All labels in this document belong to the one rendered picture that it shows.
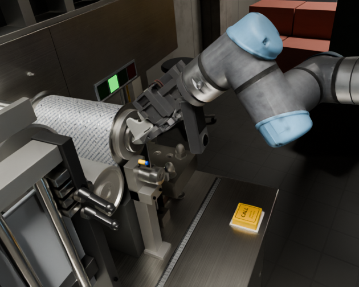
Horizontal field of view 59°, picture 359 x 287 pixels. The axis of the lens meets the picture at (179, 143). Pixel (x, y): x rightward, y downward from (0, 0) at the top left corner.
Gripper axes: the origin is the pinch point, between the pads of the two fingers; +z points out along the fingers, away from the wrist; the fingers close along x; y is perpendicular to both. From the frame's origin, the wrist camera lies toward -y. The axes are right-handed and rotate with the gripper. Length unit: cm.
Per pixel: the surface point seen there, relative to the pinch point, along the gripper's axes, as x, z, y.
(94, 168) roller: 9.6, 5.9, 2.2
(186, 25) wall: -282, 127, 37
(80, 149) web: 4.1, 12.9, 7.1
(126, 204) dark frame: 5.2, 13.0, -9.5
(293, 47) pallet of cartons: -311, 59, -55
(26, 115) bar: 22.5, -10.5, 14.8
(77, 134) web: 4.0, 10.0, 9.9
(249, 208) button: -20.1, 6.2, -37.8
